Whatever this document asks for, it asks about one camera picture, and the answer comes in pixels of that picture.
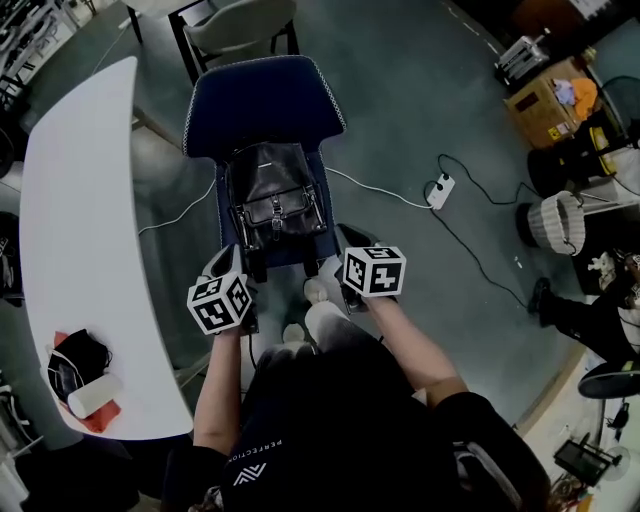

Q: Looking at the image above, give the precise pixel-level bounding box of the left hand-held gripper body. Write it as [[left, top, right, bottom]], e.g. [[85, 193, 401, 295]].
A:
[[187, 243, 260, 336]]

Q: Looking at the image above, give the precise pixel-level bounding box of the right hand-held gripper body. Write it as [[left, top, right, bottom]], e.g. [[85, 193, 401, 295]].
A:
[[334, 223, 407, 315]]

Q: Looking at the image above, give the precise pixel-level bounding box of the black leather bag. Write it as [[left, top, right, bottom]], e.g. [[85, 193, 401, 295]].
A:
[[223, 141, 330, 252]]

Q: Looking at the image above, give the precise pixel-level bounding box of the dark blue chair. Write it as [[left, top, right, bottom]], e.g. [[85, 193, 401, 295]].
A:
[[181, 54, 348, 282]]

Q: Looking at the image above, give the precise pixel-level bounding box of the person's left forearm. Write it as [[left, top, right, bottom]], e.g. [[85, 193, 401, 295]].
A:
[[192, 324, 252, 454]]

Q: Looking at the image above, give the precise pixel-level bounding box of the person's right forearm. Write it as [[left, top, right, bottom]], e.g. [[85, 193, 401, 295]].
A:
[[367, 295, 470, 407]]

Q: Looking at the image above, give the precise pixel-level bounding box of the grey upholstered chair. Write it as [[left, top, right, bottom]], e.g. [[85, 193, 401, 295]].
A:
[[168, 0, 301, 87]]

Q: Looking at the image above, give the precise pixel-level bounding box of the white power strip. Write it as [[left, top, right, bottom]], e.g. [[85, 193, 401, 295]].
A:
[[424, 172, 457, 211]]

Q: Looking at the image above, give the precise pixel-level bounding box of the black pouch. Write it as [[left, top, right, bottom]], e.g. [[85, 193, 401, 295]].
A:
[[46, 328, 113, 403]]

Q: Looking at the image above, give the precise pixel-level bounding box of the white cylinder roll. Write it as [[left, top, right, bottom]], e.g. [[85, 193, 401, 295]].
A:
[[66, 373, 124, 419]]

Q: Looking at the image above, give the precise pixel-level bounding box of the person's black shirt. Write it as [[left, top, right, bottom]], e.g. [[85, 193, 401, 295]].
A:
[[162, 344, 551, 512]]

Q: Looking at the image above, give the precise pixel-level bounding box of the white wicker basket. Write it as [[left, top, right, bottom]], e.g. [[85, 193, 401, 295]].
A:
[[538, 190, 587, 257]]

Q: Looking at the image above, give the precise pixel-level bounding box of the cardboard box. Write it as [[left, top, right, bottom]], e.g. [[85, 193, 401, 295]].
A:
[[503, 56, 604, 150]]

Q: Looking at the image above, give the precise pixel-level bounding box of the silver metal case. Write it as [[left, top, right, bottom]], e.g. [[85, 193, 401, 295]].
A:
[[494, 34, 552, 85]]

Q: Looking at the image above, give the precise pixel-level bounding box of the orange cloth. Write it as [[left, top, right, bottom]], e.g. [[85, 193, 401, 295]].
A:
[[568, 77, 600, 122]]

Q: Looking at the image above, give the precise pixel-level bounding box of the white cable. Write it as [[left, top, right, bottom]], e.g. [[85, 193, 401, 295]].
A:
[[137, 167, 437, 236]]

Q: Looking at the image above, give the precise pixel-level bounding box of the black cable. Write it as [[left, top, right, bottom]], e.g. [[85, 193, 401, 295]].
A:
[[436, 153, 544, 309]]

